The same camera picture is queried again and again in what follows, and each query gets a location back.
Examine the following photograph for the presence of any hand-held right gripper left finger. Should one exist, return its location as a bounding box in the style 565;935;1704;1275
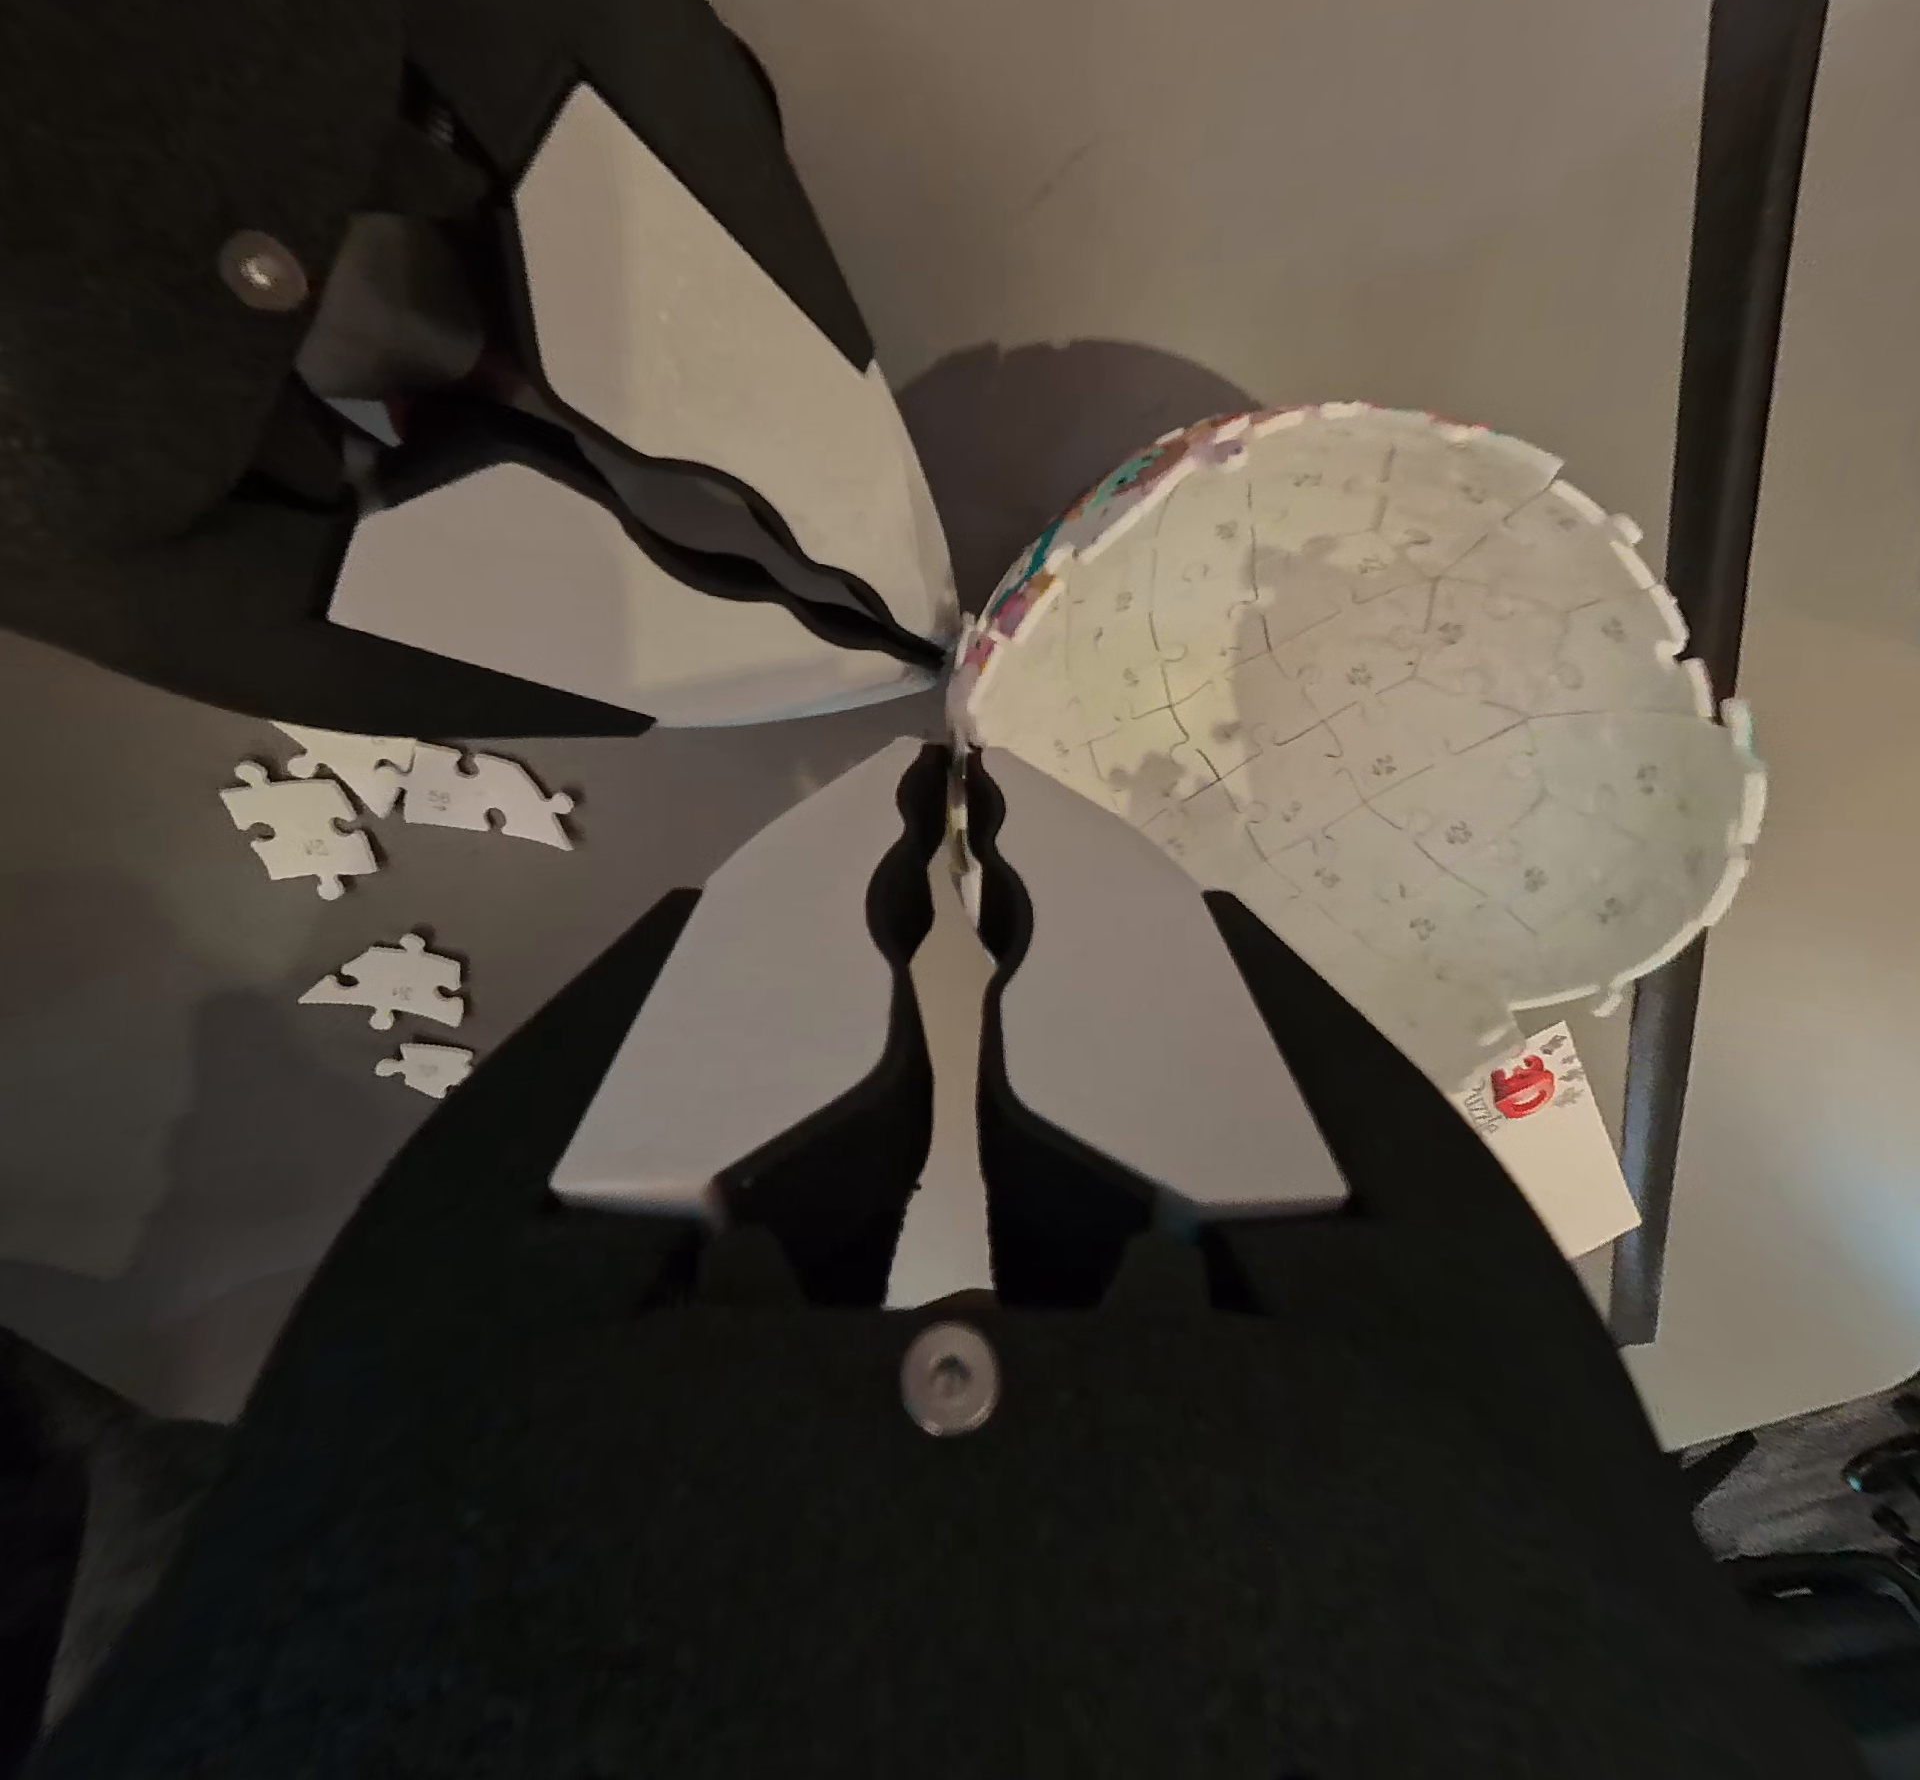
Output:
553;741;958;1304

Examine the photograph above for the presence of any white puzzle leaflet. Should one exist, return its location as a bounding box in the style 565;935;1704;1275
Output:
1452;1024;1650;1268

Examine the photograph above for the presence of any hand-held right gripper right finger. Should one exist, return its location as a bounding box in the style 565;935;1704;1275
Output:
962;743;1349;1306

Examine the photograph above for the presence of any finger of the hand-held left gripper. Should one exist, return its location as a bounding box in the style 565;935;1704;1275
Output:
323;416;958;738
511;81;967;667

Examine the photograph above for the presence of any colourful puzzle ball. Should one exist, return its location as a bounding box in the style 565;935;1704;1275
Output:
952;401;1769;1067

